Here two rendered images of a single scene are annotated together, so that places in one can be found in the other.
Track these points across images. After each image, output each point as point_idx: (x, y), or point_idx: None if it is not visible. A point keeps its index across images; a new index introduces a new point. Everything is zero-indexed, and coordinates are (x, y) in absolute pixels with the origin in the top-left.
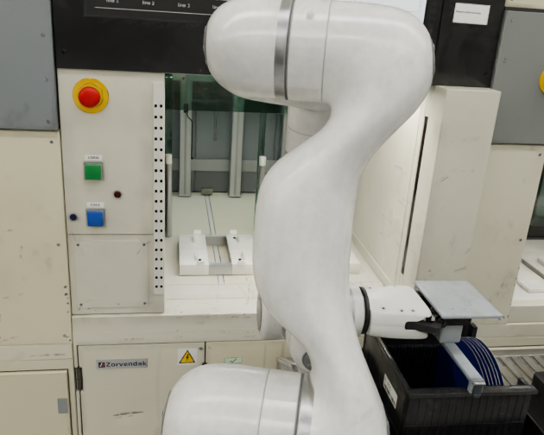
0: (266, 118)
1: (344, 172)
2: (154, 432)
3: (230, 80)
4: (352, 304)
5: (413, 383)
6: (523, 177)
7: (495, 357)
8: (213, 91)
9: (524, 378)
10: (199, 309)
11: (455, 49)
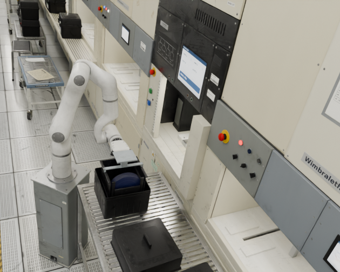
0: None
1: (66, 90)
2: (146, 169)
3: None
4: (111, 137)
5: None
6: (215, 169)
7: (190, 227)
8: None
9: (179, 233)
10: (158, 143)
11: (206, 105)
